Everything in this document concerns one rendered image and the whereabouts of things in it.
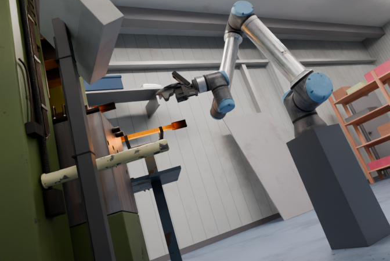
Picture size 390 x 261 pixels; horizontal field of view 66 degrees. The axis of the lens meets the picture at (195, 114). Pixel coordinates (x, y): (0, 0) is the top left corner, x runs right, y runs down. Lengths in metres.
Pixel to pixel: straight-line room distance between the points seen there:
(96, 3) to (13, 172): 0.60
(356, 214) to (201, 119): 3.88
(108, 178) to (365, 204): 1.25
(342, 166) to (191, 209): 3.22
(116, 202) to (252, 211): 4.05
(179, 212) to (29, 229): 3.62
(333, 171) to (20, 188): 1.37
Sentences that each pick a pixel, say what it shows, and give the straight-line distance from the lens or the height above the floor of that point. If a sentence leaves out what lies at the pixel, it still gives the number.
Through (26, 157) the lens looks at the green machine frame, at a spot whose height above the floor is 0.70.
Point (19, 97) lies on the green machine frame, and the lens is 1.23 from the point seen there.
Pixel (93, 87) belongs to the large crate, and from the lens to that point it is 4.21.
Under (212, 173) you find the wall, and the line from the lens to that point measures 4.97.
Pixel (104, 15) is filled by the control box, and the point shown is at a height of 0.96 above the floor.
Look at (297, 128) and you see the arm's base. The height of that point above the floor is 0.65.
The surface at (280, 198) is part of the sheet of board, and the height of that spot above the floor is 0.30.
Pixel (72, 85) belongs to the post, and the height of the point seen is 0.82.
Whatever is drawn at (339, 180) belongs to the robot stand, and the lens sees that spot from 1.69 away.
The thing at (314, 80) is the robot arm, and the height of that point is 0.81.
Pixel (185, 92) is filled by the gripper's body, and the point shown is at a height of 0.94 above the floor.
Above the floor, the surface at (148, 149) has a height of 0.62.
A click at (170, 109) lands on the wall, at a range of 5.08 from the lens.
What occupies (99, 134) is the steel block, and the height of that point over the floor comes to 0.81.
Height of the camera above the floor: 0.34
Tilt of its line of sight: 19 degrees up
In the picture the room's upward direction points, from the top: 18 degrees counter-clockwise
